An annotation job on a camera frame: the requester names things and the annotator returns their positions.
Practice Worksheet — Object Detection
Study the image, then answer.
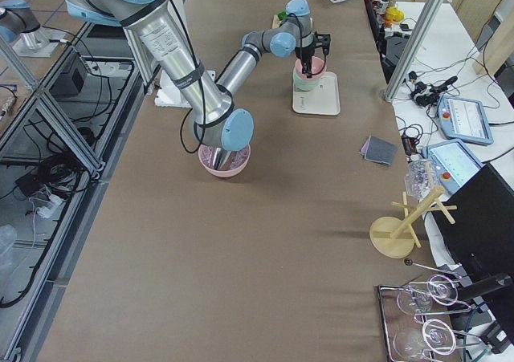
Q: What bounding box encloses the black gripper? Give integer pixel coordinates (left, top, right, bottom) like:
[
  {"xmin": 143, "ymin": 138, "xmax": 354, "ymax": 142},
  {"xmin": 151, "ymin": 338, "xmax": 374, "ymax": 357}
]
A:
[{"xmin": 296, "ymin": 32, "xmax": 331, "ymax": 77}]

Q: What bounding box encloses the small pink bowl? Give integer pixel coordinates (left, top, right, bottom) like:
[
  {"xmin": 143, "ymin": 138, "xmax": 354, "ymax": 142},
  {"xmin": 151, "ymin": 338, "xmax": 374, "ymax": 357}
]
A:
[{"xmin": 294, "ymin": 56, "xmax": 326, "ymax": 81}]

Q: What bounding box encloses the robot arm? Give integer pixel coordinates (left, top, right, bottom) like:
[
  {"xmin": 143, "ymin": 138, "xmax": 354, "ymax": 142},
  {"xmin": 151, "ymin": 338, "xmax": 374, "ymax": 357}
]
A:
[
  {"xmin": 1, "ymin": 0, "xmax": 56, "ymax": 58},
  {"xmin": 66, "ymin": 0, "xmax": 330, "ymax": 169}
]

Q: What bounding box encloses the large pink ice bowl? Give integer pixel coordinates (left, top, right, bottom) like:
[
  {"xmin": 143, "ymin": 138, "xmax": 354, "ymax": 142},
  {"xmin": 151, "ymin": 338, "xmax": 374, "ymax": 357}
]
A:
[{"xmin": 198, "ymin": 145, "xmax": 251, "ymax": 178}]

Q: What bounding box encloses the white rabbit serving tray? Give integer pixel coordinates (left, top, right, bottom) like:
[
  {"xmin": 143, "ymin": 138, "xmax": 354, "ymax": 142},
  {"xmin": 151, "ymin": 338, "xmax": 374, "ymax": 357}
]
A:
[{"xmin": 292, "ymin": 72, "xmax": 341, "ymax": 116}]

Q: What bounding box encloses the wooden cutting board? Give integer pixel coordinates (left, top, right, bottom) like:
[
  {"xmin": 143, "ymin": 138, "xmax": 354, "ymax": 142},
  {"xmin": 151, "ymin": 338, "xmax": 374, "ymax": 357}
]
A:
[{"xmin": 271, "ymin": 14, "xmax": 281, "ymax": 29}]

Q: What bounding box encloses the grey folded cloth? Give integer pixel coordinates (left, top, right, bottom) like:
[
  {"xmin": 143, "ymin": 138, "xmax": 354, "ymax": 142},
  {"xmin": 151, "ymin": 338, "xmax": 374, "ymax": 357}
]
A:
[{"xmin": 360, "ymin": 136, "xmax": 398, "ymax": 166}]

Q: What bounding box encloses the blue teach pendant tablet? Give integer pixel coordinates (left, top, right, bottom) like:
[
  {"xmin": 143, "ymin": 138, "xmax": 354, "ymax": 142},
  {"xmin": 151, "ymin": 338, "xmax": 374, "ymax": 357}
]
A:
[{"xmin": 438, "ymin": 96, "xmax": 494, "ymax": 145}]

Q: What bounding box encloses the wooden mug tree stand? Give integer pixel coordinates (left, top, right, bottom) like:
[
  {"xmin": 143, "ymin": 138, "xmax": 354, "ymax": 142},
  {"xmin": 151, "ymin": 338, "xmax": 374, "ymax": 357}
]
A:
[{"xmin": 369, "ymin": 163, "xmax": 459, "ymax": 258}]

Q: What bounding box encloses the black monitor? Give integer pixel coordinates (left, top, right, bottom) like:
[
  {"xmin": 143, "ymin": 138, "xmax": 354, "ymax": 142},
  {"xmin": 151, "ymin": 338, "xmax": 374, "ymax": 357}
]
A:
[{"xmin": 433, "ymin": 164, "xmax": 513, "ymax": 282}]

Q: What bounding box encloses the wine glass rack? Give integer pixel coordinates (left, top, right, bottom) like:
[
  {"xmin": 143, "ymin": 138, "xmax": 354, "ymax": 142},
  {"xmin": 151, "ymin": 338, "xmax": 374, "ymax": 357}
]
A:
[{"xmin": 377, "ymin": 258, "xmax": 492, "ymax": 361}]

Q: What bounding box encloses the aluminium frame post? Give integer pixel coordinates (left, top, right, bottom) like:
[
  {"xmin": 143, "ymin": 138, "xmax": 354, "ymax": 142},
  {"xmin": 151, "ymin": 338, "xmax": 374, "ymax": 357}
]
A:
[{"xmin": 384, "ymin": 0, "xmax": 444, "ymax": 103}]

